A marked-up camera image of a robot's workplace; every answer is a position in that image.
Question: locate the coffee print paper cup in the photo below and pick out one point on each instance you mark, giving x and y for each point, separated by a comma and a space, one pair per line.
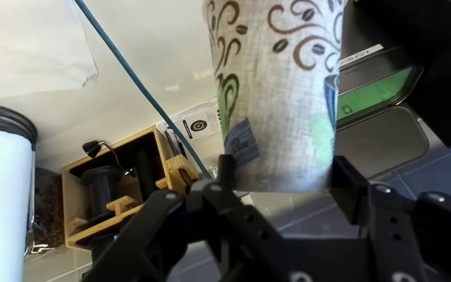
277, 103

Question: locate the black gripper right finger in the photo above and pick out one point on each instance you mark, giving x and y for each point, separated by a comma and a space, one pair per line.
418, 240

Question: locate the wooden organizer box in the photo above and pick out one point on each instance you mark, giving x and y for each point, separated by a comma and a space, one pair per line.
170, 174

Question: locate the printed target paper tag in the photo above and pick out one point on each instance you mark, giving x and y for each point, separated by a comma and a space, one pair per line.
198, 125

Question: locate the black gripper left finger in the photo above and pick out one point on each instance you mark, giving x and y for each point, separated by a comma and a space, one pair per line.
225, 235

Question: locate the white paper sheet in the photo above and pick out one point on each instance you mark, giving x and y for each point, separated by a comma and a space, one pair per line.
26, 41

